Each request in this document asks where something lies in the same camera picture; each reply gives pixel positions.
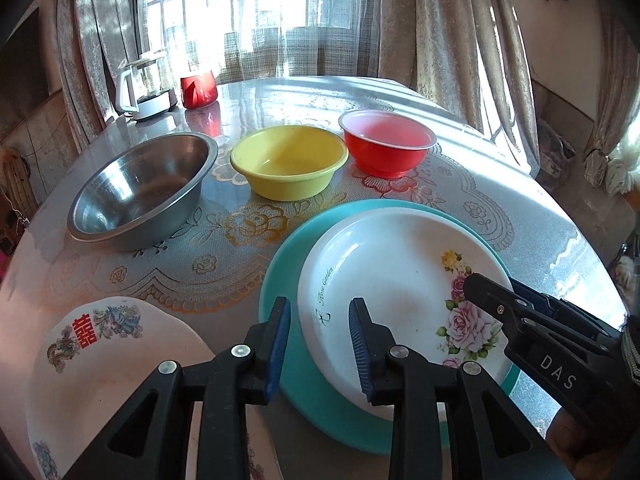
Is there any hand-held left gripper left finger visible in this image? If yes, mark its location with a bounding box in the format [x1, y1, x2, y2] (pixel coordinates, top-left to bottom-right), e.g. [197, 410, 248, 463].
[65, 296, 292, 480]

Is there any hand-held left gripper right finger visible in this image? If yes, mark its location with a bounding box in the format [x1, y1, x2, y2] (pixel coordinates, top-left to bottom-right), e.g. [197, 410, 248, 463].
[348, 297, 571, 480]

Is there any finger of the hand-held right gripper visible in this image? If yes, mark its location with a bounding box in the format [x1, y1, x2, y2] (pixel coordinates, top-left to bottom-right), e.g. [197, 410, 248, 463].
[462, 272, 539, 334]
[510, 279, 622, 342]

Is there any white rose print plate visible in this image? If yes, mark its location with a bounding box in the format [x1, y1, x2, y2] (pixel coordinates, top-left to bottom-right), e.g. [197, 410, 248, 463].
[297, 211, 516, 423]

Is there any red plastic bowl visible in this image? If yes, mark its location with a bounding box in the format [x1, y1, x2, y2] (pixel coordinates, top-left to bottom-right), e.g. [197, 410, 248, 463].
[338, 109, 438, 179]

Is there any white plate red character print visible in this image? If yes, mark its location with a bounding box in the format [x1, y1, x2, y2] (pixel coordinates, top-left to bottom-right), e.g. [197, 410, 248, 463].
[25, 296, 281, 480]

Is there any yellow plastic bowl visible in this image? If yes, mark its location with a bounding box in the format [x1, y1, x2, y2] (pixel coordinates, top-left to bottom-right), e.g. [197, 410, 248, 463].
[229, 125, 350, 202]

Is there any stainless steel bowl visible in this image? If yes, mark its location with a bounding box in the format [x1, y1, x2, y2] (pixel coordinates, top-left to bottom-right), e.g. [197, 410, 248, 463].
[66, 131, 220, 253]

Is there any teal plate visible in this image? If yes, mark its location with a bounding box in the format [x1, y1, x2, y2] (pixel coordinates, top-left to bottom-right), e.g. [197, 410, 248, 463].
[258, 198, 523, 457]

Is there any lace floral table mat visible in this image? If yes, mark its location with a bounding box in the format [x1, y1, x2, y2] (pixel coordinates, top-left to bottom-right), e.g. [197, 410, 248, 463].
[47, 77, 516, 313]

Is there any beige patterned curtain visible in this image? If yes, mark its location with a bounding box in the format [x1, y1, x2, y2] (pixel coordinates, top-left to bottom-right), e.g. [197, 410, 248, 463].
[375, 0, 541, 176]
[55, 0, 146, 136]

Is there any red cup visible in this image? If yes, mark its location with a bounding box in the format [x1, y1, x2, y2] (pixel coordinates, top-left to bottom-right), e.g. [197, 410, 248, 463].
[180, 71, 219, 110]

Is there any glass kettle white base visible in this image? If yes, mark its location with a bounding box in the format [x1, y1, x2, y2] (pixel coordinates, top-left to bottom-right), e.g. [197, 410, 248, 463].
[115, 49, 180, 122]

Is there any wooden chair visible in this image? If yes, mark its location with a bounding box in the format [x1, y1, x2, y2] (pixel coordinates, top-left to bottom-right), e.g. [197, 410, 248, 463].
[0, 145, 38, 246]

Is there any sheer white curtain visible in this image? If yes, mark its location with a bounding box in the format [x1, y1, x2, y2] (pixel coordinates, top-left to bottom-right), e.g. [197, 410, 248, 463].
[135, 0, 386, 86]

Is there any dark wall screen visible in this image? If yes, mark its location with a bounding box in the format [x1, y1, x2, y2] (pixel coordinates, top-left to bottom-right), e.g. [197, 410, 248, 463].
[0, 5, 51, 111]

